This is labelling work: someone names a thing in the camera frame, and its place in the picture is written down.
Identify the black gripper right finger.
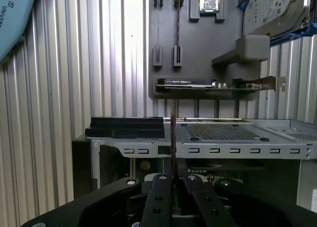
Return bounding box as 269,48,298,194
174,158,317,227

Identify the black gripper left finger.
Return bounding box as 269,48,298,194
21,174,173,227

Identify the RAM stick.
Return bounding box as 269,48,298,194
170,99,177,185

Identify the black PC case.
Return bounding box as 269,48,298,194
71,116,317,210

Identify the green graphics card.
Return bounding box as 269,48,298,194
156,75,287,93

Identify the grey parts rack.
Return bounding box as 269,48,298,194
148,0,273,100

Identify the silver CPU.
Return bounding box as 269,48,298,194
198,0,220,13

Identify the hard disk in blue carrier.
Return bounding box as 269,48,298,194
237,0,317,42

